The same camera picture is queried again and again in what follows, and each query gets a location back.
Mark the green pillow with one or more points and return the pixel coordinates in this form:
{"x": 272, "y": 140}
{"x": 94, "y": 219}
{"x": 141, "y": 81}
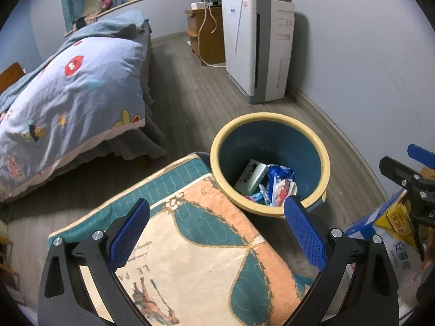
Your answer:
{"x": 93, "y": 3}

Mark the pink plush toy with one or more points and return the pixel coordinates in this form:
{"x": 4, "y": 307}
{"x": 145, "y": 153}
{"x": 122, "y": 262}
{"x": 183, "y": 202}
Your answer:
{"x": 106, "y": 4}

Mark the blue crinkled wrapper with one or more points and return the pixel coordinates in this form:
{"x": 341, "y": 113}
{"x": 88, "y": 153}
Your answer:
{"x": 280, "y": 173}

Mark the blue white printed carton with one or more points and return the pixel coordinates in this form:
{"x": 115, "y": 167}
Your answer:
{"x": 390, "y": 241}

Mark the white power strip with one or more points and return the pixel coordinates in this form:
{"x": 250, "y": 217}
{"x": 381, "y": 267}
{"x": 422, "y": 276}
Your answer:
{"x": 200, "y": 5}

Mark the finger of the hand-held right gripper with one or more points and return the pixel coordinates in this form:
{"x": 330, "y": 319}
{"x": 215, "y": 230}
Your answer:
{"x": 396, "y": 169}
{"x": 419, "y": 152}

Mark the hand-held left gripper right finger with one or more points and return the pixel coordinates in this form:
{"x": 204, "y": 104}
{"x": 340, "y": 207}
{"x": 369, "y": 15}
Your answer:
{"x": 304, "y": 232}

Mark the teal bin with yellow rim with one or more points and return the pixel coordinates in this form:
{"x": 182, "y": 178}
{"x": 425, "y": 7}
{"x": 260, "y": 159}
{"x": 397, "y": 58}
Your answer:
{"x": 272, "y": 135}

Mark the small grey box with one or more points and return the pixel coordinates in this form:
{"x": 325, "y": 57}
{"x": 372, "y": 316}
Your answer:
{"x": 251, "y": 176}

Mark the printed blue duvet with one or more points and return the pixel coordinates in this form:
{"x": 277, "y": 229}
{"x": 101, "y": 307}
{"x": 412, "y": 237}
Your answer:
{"x": 85, "y": 91}

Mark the plaid cushion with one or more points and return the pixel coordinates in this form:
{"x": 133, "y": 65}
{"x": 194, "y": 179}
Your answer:
{"x": 85, "y": 21}

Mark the wooden bed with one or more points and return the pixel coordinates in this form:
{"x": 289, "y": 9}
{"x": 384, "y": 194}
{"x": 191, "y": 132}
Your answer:
{"x": 12, "y": 74}

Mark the wooden cabinet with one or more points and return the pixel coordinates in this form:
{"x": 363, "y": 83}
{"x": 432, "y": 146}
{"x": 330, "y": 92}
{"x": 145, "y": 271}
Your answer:
{"x": 212, "y": 40}

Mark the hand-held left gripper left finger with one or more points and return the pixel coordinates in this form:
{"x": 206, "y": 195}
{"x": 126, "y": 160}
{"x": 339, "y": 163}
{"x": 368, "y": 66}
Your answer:
{"x": 129, "y": 234}

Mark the wooden nightstand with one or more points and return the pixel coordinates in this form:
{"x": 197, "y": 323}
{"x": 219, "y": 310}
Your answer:
{"x": 5, "y": 265}

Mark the white red wrapper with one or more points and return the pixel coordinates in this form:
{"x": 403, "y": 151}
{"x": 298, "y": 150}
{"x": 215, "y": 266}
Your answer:
{"x": 282, "y": 193}

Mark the white air purifier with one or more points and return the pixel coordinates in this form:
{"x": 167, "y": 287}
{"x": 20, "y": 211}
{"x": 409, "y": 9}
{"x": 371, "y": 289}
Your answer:
{"x": 241, "y": 47}

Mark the patterned teal orange cushion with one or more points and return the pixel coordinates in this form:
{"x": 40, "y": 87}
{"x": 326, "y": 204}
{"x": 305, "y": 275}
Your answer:
{"x": 204, "y": 244}

